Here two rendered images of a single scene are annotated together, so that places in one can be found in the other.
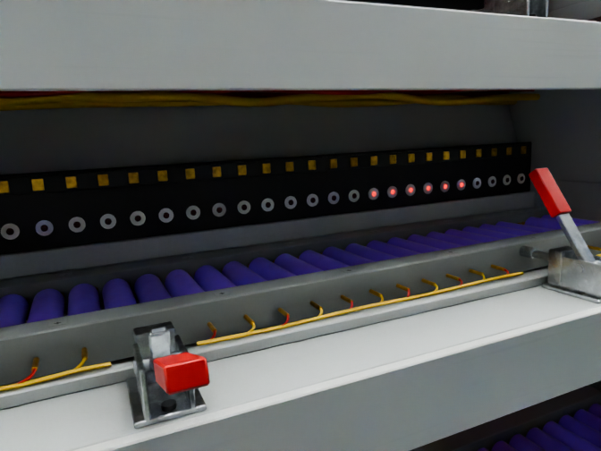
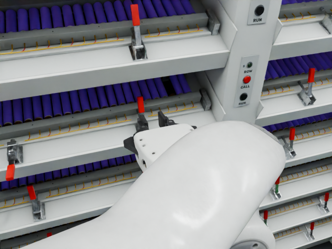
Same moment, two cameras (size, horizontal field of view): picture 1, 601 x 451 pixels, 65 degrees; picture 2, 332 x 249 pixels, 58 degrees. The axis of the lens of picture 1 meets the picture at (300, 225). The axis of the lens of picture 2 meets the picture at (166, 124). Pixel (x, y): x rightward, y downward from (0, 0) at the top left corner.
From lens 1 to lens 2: 0.52 m
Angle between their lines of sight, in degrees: 45
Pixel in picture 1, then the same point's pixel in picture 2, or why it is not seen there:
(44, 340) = not seen: outside the picture
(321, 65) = (50, 89)
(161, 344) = (12, 152)
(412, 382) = (73, 158)
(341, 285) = (68, 122)
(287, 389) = (41, 159)
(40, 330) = not seen: outside the picture
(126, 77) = not seen: outside the picture
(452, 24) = (98, 72)
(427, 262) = (99, 115)
